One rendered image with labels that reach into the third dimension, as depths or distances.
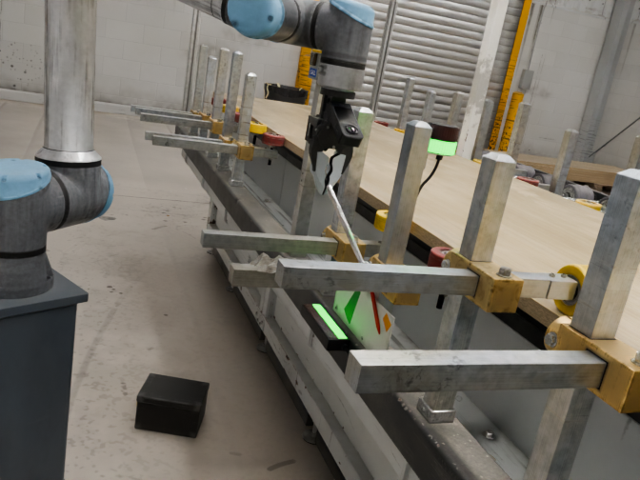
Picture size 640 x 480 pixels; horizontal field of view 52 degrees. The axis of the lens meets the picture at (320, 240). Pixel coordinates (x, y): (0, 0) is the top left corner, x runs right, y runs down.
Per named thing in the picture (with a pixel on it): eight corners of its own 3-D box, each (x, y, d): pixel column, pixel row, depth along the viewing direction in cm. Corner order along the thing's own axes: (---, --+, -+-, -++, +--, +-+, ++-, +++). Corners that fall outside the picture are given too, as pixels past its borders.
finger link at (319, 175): (314, 189, 139) (322, 146, 136) (324, 196, 134) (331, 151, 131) (301, 188, 138) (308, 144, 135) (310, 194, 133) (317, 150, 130)
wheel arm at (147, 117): (140, 123, 263) (141, 112, 262) (139, 121, 266) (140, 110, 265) (245, 135, 279) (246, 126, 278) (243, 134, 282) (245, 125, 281)
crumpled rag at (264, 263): (255, 273, 106) (257, 260, 105) (246, 259, 112) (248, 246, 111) (306, 276, 109) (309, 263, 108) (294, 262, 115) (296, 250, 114)
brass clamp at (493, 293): (482, 312, 90) (491, 278, 88) (434, 276, 102) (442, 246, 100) (519, 313, 92) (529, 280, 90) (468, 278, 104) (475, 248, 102)
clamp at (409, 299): (392, 305, 115) (399, 278, 113) (363, 276, 127) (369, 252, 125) (421, 306, 117) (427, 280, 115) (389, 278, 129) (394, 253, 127)
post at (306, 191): (290, 256, 170) (319, 81, 157) (284, 250, 174) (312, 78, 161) (306, 257, 171) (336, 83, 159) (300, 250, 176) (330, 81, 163)
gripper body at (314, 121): (336, 147, 139) (347, 90, 136) (350, 154, 132) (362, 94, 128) (302, 142, 137) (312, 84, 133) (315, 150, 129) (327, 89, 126)
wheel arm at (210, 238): (202, 251, 130) (204, 231, 129) (199, 246, 133) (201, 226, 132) (395, 263, 146) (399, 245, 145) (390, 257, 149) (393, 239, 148)
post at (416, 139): (363, 369, 126) (416, 121, 113) (356, 360, 129) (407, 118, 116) (379, 369, 127) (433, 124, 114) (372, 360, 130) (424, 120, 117)
